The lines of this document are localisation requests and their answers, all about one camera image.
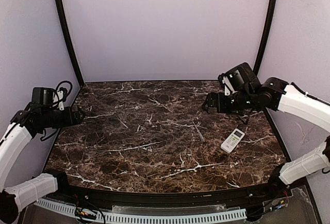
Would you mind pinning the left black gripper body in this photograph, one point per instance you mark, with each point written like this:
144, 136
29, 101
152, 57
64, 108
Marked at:
76, 115

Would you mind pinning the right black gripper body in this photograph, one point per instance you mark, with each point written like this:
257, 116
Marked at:
212, 102

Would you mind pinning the white remote control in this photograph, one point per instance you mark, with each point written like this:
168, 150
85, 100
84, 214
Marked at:
230, 143

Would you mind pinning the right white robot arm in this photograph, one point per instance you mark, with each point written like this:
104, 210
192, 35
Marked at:
242, 90

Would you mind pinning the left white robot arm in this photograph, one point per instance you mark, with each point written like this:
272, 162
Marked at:
46, 110

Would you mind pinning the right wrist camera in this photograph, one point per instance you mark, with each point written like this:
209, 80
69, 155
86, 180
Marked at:
222, 80

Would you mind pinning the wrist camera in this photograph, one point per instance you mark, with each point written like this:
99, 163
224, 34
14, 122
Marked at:
42, 96
222, 80

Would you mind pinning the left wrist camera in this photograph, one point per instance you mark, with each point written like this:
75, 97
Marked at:
42, 96

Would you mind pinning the black front table rail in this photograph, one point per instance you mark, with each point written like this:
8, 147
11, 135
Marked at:
253, 195

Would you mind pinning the white slotted cable duct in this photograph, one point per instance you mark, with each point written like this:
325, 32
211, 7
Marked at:
155, 215

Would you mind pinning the left black frame post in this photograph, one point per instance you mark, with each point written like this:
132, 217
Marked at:
68, 41

